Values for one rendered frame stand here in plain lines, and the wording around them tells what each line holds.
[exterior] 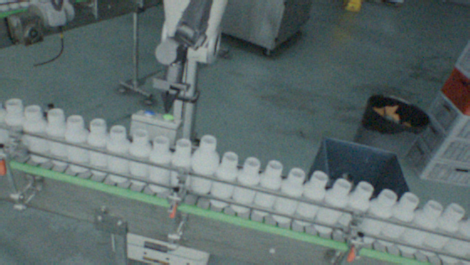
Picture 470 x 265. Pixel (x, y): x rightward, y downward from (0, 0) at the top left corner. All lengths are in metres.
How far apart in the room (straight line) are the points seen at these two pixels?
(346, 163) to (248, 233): 0.71
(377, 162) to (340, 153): 0.16
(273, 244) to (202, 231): 0.20
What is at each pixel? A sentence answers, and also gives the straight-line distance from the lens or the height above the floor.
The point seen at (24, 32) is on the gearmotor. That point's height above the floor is 0.93.
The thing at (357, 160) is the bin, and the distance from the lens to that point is 1.53.
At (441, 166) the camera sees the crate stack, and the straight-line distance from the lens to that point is 3.29.
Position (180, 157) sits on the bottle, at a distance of 0.87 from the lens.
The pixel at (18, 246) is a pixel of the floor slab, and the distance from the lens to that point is 2.20.
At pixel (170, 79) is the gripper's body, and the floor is 1.24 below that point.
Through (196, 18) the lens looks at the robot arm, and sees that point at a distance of 0.94.
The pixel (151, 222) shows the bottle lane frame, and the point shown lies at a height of 0.90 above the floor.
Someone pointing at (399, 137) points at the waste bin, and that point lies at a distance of 2.58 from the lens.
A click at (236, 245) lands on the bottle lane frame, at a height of 0.89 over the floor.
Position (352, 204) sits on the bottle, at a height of 1.12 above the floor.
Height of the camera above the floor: 1.70
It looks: 36 degrees down
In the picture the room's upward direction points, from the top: 12 degrees clockwise
